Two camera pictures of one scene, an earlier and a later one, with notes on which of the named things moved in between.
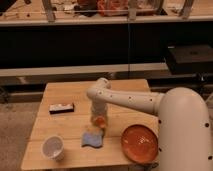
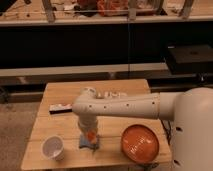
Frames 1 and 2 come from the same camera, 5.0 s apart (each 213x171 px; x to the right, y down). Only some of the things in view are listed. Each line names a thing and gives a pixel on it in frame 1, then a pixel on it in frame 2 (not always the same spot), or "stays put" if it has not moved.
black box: [190, 59] stays put
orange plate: [139, 143] stays put
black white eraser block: [61, 108] stays put
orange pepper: [100, 121] → [91, 136]
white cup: [53, 147] stays put
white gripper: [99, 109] → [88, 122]
